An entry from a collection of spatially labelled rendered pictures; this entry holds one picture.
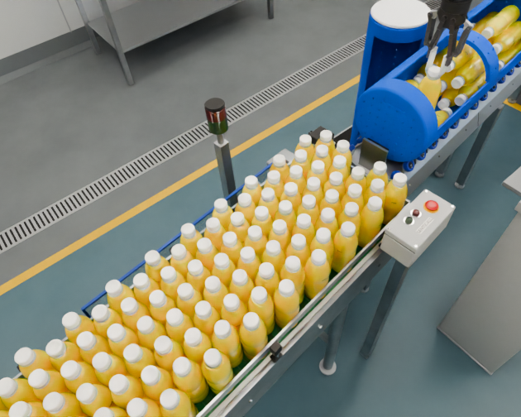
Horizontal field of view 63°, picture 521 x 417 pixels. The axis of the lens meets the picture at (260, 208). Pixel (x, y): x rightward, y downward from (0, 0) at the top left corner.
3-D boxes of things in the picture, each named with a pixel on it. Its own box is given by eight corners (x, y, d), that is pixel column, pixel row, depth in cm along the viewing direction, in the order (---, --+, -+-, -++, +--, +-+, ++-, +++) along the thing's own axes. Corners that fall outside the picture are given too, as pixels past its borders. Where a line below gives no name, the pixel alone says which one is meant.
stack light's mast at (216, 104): (234, 141, 142) (228, 103, 129) (220, 151, 139) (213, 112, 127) (222, 132, 145) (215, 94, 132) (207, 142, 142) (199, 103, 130)
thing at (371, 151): (384, 174, 153) (391, 148, 143) (380, 177, 152) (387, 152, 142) (361, 160, 157) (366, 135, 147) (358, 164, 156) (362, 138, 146)
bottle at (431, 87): (429, 130, 143) (446, 81, 129) (408, 127, 144) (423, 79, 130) (428, 117, 147) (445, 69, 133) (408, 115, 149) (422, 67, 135)
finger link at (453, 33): (456, 13, 118) (461, 14, 117) (451, 52, 125) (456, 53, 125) (449, 19, 116) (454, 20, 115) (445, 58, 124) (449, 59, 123)
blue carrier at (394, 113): (527, 66, 184) (563, 1, 161) (413, 176, 149) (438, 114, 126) (466, 40, 196) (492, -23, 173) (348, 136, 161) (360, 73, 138)
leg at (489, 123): (466, 185, 266) (506, 104, 217) (461, 190, 264) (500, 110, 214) (457, 180, 269) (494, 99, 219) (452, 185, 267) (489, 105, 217)
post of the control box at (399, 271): (371, 352, 205) (423, 237, 127) (366, 359, 204) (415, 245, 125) (365, 347, 207) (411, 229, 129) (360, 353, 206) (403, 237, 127)
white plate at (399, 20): (361, 2, 206) (360, 5, 207) (387, 31, 190) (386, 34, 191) (413, -8, 210) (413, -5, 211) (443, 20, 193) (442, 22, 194)
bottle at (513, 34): (509, 37, 177) (487, 57, 170) (509, 20, 173) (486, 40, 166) (528, 37, 172) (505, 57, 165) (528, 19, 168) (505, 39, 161)
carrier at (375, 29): (342, 138, 276) (360, 169, 259) (360, 5, 207) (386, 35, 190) (383, 128, 280) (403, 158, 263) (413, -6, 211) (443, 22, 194)
